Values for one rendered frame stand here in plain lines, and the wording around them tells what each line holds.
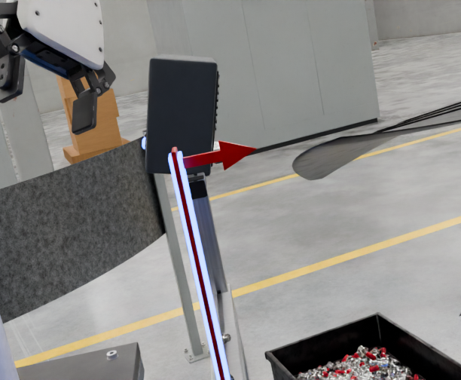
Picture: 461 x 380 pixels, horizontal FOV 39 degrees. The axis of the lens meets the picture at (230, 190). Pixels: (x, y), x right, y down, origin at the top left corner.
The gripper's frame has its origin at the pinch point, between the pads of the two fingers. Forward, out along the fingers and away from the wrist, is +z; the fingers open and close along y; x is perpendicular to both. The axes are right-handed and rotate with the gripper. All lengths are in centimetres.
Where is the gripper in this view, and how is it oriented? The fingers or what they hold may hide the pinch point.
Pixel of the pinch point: (49, 106)
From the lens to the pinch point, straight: 68.0
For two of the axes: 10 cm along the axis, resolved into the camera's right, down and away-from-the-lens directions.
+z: 0.4, 9.4, -3.5
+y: 5.9, 2.6, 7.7
